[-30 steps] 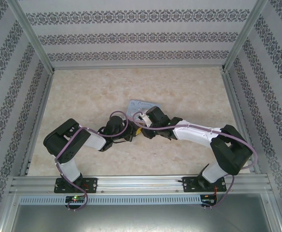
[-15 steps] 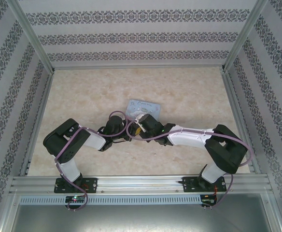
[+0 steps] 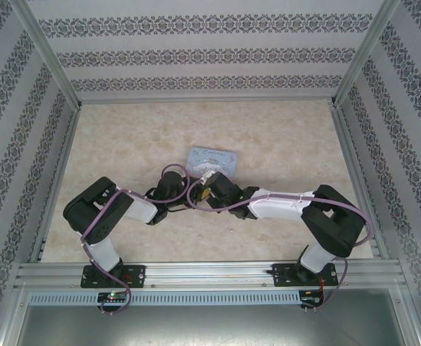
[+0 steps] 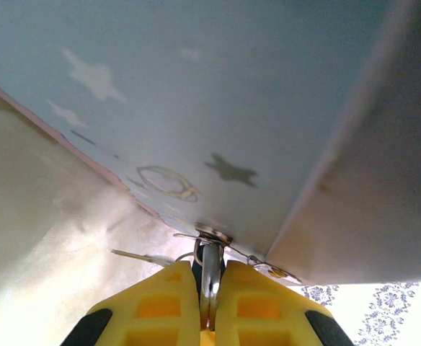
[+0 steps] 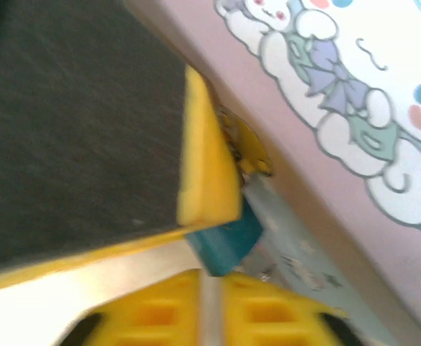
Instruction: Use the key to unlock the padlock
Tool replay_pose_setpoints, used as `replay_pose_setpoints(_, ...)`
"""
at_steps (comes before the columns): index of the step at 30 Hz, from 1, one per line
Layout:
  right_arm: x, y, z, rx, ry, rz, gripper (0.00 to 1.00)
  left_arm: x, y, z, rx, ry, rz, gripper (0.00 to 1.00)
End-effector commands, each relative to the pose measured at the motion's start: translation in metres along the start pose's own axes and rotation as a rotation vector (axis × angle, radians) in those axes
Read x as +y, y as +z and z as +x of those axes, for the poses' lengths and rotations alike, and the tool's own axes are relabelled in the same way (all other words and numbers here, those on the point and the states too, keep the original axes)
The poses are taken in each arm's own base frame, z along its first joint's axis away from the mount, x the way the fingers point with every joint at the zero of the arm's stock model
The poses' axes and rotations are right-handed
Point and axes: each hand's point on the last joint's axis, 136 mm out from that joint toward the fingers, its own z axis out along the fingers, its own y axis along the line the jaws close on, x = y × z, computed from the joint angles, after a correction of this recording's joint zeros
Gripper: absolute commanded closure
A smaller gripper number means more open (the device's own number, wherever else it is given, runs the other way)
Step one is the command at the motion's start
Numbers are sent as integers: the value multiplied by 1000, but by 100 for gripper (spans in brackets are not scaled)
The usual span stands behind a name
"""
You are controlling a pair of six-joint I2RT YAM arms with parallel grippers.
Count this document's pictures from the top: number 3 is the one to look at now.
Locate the pastel cartoon tin box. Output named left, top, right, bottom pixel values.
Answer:
left=186, top=146, right=241, bottom=180

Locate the grey sheet metal panel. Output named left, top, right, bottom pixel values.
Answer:
left=0, top=283, right=421, bottom=346

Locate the left controller circuit board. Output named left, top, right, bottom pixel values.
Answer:
left=97, top=291, right=129, bottom=304

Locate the controller circuit board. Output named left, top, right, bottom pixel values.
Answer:
left=97, top=291, right=129, bottom=304
left=299, top=294, right=324, bottom=308

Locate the right controller circuit board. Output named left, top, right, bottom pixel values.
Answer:
left=299, top=294, right=324, bottom=308

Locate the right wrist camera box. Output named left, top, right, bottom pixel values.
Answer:
left=199, top=171, right=218, bottom=187

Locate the aluminium mounting rail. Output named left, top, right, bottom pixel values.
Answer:
left=13, top=258, right=409, bottom=290

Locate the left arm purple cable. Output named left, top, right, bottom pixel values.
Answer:
left=80, top=162, right=191, bottom=315

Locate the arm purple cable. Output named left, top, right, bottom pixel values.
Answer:
left=186, top=178, right=373, bottom=314
left=80, top=162, right=191, bottom=315

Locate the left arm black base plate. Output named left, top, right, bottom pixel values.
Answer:
left=80, top=264, right=148, bottom=289

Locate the slotted grey cable duct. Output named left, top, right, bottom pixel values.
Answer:
left=27, top=290, right=302, bottom=306

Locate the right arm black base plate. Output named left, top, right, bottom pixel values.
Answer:
left=272, top=262, right=340, bottom=288

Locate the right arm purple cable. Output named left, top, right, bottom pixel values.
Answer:
left=186, top=178, right=373, bottom=314

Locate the aluminium table side rail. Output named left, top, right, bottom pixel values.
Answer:
left=329, top=104, right=391, bottom=261
left=28, top=105, right=82, bottom=265

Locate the aluminium frame post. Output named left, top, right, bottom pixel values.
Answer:
left=10, top=0, right=83, bottom=110
left=328, top=0, right=403, bottom=108

